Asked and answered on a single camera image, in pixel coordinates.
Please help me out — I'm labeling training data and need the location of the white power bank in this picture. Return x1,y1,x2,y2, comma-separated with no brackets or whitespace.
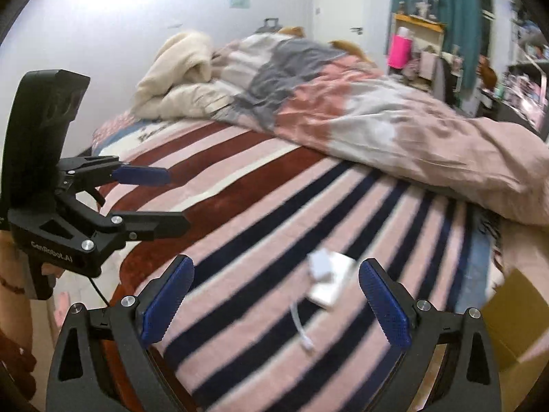
307,248,355,310

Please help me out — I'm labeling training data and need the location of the brown cardboard box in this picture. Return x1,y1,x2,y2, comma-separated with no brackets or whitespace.
481,269,548,411

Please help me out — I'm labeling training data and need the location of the person left hand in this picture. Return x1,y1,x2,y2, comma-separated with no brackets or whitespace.
1,231,58,351

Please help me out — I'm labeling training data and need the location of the cream fluffy blanket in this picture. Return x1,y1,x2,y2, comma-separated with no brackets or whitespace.
130,31,233,120

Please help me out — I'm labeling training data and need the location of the striped pink fleece blanket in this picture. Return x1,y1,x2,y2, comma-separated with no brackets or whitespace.
92,115,495,411

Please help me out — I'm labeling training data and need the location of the patchwork pink grey duvet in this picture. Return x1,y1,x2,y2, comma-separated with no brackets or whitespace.
211,34,548,225

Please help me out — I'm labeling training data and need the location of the brown plush toy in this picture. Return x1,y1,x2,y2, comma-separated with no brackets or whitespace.
276,25,374,64

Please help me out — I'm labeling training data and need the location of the pink bag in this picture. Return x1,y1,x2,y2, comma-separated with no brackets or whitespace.
388,26,413,70

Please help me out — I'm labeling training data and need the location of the white door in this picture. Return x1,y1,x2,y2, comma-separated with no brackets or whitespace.
313,0,366,45

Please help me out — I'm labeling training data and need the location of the yellow wooden shelf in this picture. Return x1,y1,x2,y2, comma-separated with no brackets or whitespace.
391,13,445,54

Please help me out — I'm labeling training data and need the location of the teal curtain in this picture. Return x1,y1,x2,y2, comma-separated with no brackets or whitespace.
391,0,482,93

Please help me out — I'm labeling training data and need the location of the white charging cable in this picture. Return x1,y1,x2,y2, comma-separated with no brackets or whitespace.
288,247,333,353

